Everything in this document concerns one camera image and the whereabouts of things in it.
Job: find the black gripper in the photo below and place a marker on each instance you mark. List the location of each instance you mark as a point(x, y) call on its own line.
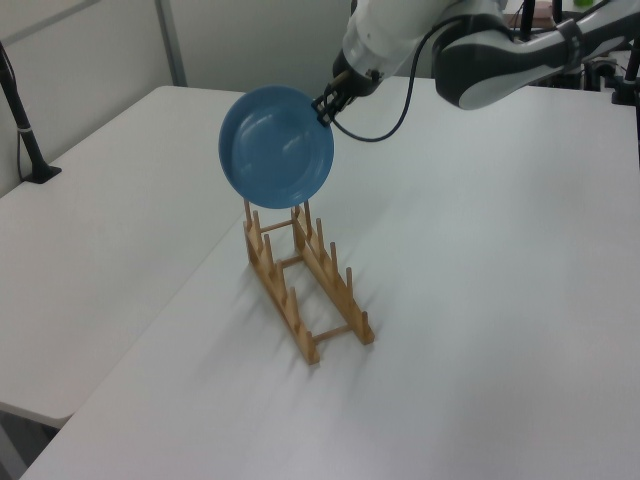
point(357, 82)

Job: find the blue round plate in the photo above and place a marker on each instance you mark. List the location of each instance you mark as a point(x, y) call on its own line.
point(275, 150)

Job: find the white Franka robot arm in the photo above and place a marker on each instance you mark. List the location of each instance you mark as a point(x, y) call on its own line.
point(495, 60)

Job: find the wooden plate rack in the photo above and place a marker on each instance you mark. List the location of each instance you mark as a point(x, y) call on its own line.
point(300, 320)

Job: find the black tripod stand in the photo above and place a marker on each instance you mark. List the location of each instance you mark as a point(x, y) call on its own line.
point(625, 85)

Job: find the black pole stand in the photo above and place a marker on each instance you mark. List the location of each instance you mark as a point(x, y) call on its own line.
point(27, 140)

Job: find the black stand post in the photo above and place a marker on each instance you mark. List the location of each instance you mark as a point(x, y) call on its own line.
point(528, 20)

